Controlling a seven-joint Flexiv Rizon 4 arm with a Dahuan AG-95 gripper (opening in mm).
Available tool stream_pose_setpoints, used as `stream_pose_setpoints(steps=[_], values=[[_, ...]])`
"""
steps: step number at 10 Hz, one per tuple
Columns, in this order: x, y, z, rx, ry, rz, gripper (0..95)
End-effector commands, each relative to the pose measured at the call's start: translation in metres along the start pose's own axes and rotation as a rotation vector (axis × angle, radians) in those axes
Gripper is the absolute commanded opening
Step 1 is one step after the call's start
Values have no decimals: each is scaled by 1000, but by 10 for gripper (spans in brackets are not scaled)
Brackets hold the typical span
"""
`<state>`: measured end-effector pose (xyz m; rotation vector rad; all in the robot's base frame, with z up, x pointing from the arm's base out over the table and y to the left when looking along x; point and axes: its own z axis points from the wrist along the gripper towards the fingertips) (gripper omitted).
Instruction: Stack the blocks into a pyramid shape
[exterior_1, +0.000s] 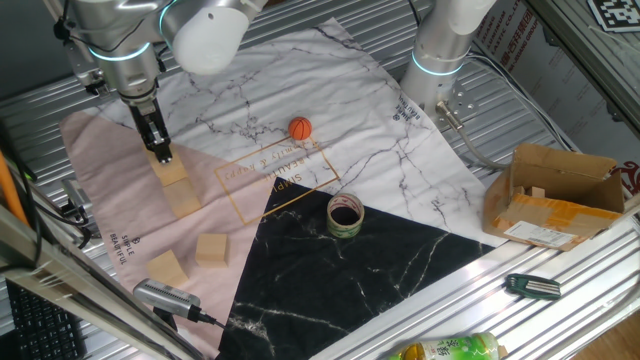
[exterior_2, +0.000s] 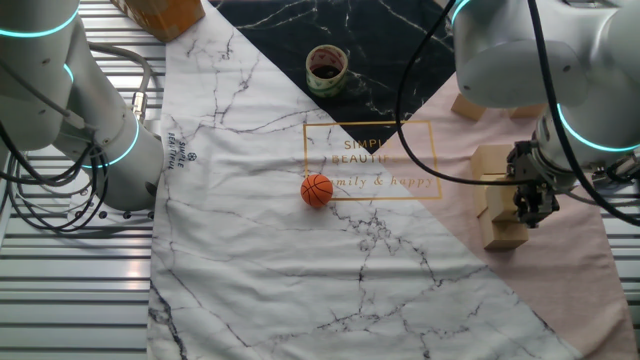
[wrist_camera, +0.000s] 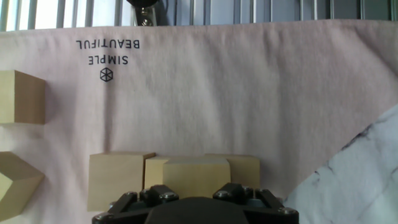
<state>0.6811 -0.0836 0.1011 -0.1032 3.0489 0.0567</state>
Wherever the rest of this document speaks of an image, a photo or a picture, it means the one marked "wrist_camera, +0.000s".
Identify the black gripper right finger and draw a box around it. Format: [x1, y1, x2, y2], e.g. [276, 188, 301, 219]
[213, 182, 300, 224]

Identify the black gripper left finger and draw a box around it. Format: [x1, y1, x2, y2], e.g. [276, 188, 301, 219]
[92, 184, 180, 224]

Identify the wooden cube block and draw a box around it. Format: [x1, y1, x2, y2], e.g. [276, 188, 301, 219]
[204, 153, 261, 190]
[87, 151, 157, 213]
[0, 151, 45, 223]
[144, 156, 170, 190]
[0, 70, 47, 126]
[162, 158, 232, 199]

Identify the black device mount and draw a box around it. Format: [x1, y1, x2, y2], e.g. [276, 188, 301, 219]
[126, 0, 163, 27]

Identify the marble pink black cloth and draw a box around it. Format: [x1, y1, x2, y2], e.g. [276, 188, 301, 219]
[0, 19, 398, 224]

